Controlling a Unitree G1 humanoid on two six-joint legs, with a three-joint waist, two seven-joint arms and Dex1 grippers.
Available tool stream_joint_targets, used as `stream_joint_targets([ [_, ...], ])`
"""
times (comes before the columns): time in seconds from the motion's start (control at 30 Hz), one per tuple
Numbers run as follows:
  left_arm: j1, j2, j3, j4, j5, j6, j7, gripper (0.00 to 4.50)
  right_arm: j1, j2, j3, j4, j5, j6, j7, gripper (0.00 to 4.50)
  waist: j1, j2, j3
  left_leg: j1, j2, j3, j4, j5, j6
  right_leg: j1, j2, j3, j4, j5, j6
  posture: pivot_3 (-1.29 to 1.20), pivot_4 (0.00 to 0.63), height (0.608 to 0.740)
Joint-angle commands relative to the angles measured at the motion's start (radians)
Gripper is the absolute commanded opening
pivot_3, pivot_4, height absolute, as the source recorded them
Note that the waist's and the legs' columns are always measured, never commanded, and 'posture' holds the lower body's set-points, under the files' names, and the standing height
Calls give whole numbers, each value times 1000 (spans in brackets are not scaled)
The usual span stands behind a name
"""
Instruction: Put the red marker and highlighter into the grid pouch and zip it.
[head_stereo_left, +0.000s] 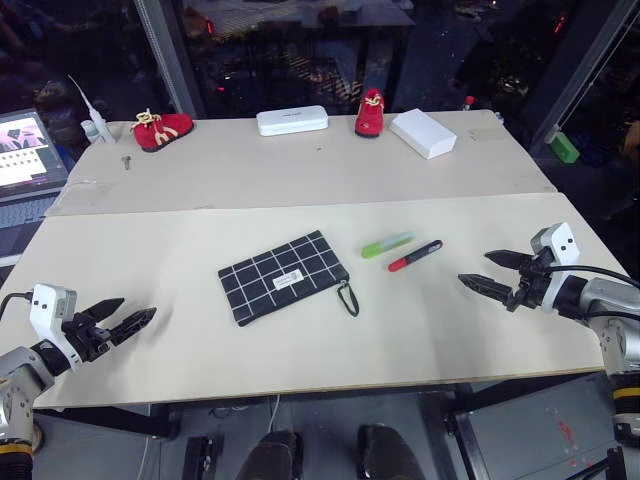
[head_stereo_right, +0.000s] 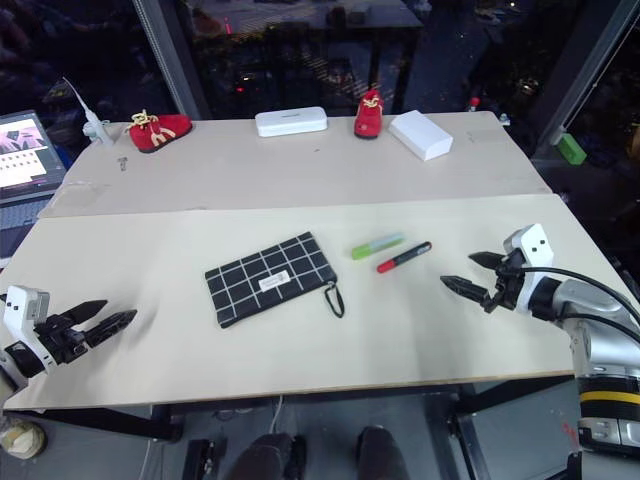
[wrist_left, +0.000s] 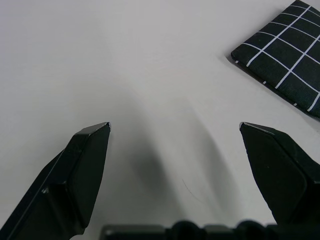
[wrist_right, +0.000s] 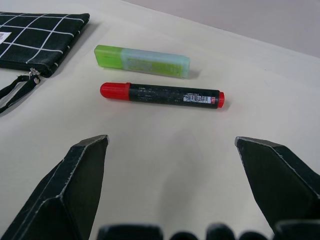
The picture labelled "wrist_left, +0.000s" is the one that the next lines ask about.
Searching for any black white-grid folded cloth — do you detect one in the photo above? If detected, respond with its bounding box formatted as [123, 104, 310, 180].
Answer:
[230, 0, 320, 120]

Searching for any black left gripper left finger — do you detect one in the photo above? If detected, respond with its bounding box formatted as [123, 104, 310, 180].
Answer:
[0, 121, 112, 240]

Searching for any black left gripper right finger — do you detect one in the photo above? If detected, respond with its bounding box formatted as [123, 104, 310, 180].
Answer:
[239, 121, 320, 226]

